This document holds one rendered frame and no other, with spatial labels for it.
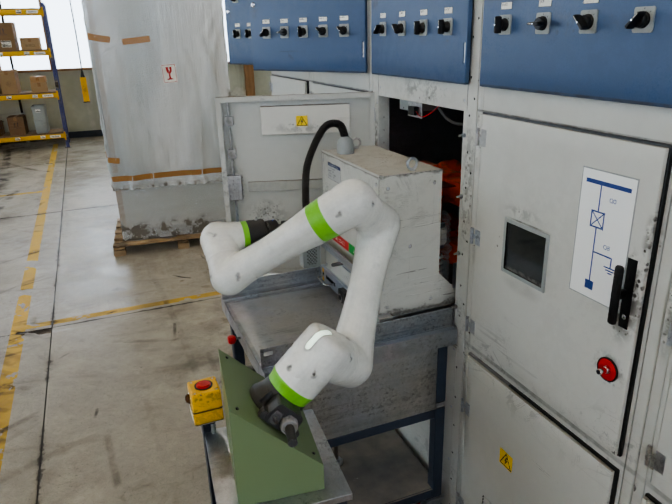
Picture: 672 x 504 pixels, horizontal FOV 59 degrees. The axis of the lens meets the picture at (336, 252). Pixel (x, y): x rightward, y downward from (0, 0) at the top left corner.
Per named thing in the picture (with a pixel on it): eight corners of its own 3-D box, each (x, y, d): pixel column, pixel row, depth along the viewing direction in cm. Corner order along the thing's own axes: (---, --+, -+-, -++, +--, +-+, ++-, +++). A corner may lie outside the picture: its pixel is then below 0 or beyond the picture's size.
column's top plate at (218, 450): (353, 499, 145) (353, 493, 145) (221, 533, 137) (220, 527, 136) (312, 413, 179) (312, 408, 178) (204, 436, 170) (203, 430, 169)
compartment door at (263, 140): (232, 270, 260) (216, 96, 235) (375, 262, 264) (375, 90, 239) (231, 275, 254) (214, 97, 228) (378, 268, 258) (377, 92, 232)
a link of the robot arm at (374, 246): (375, 394, 164) (411, 213, 176) (348, 387, 150) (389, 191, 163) (335, 385, 170) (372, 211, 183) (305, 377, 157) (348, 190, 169)
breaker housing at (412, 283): (379, 319, 196) (379, 175, 179) (325, 269, 239) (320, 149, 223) (506, 292, 214) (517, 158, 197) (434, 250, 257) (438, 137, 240)
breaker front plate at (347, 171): (376, 319, 196) (375, 177, 180) (323, 270, 239) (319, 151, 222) (379, 318, 197) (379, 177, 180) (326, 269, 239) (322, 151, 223)
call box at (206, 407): (195, 427, 162) (190, 396, 159) (190, 412, 169) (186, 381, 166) (224, 420, 165) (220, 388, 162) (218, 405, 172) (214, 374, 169)
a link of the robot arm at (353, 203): (391, 217, 160) (375, 182, 166) (370, 199, 149) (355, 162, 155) (335, 249, 165) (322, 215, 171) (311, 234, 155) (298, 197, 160)
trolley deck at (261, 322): (265, 390, 180) (264, 373, 178) (222, 309, 234) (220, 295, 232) (456, 344, 204) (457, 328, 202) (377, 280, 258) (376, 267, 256)
